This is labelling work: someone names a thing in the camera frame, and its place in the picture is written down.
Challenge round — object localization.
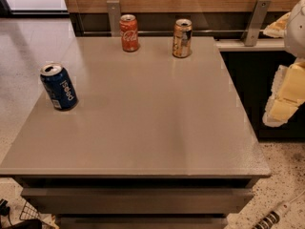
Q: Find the white power strip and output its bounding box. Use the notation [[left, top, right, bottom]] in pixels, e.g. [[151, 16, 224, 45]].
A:
[[252, 190, 305, 229]]

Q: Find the upper grey drawer front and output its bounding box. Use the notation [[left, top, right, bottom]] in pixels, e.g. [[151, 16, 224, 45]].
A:
[[22, 188, 253, 215]]

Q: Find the metal bracket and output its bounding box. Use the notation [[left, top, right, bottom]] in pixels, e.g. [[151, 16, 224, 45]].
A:
[[242, 0, 272, 47], [107, 0, 121, 37]]

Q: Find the blue pepsi can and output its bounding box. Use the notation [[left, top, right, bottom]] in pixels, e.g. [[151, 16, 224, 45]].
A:
[[40, 63, 78, 111]]

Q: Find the horizontal metal rail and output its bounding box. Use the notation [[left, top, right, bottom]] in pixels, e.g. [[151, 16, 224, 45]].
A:
[[80, 29, 266, 37]]

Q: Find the black wire basket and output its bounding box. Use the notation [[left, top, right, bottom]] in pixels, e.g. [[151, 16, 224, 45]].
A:
[[0, 198, 49, 229]]

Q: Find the grey drawer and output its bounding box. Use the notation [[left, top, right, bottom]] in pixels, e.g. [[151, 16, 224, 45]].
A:
[[59, 217, 227, 229], [22, 188, 253, 215]]

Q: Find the lower grey drawer front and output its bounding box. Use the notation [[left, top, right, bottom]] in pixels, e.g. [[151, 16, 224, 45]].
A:
[[59, 217, 227, 229]]

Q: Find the red coke can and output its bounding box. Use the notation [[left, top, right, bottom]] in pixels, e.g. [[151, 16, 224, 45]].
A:
[[119, 14, 139, 52]]

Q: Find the right metal bracket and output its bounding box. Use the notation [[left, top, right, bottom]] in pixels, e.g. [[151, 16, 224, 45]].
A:
[[242, 0, 272, 47]]

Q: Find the orange gold soda can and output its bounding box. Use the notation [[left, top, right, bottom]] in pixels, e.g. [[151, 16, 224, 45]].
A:
[[173, 18, 193, 58]]

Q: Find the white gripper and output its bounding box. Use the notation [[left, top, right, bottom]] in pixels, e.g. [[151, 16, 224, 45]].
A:
[[262, 0, 305, 127]]

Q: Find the left metal bracket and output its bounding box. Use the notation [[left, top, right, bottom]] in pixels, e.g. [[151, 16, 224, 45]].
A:
[[107, 0, 121, 37]]

